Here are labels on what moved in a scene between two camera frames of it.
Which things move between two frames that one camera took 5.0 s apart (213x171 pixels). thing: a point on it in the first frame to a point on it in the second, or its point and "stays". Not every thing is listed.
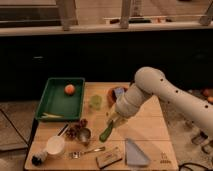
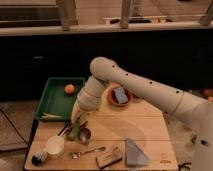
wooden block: (110, 157) stays
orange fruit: (69, 89) stays
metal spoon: (78, 154) stays
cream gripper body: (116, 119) to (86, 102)
